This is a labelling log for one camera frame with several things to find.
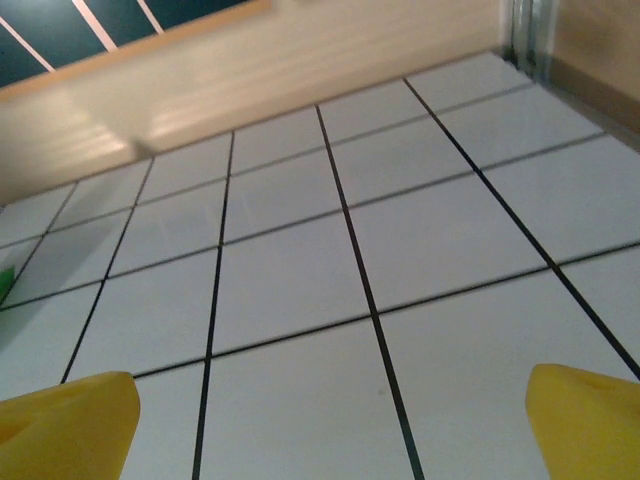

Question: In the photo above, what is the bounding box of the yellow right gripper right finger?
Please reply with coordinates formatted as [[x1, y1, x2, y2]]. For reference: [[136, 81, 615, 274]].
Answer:
[[524, 363, 640, 480]]

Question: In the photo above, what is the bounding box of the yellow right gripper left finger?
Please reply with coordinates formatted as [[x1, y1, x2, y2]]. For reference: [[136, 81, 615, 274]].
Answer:
[[0, 370, 142, 480]]

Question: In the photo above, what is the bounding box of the green cloth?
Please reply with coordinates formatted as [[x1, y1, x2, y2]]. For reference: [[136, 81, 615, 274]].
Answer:
[[0, 266, 17, 307]]

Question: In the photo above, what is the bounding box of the aluminium table side rail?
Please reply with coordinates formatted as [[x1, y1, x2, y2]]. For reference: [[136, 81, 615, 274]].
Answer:
[[537, 54, 640, 154]]

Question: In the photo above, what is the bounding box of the aluminium frame post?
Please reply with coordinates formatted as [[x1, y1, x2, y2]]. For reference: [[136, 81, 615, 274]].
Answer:
[[498, 0, 559, 86]]

